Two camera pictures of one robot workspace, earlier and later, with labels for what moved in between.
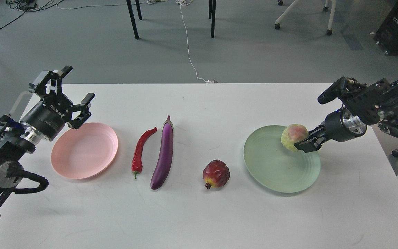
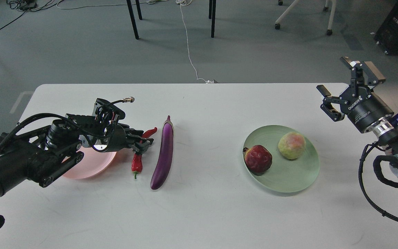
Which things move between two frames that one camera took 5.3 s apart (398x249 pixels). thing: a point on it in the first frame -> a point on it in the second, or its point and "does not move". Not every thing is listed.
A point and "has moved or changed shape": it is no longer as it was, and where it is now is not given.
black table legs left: x=132 y=17 does not move
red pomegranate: x=216 y=173 -> x=258 y=159
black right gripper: x=335 y=128 -> x=362 y=106
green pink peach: x=293 y=134 has moved or changed shape
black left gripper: x=48 y=117 -> x=115 y=139
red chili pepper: x=136 y=163 does not move
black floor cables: x=26 y=6 does not move
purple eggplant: x=162 y=170 does not move
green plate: x=270 y=163 does not move
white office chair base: x=329 y=30 does not move
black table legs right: x=212 y=3 does not move
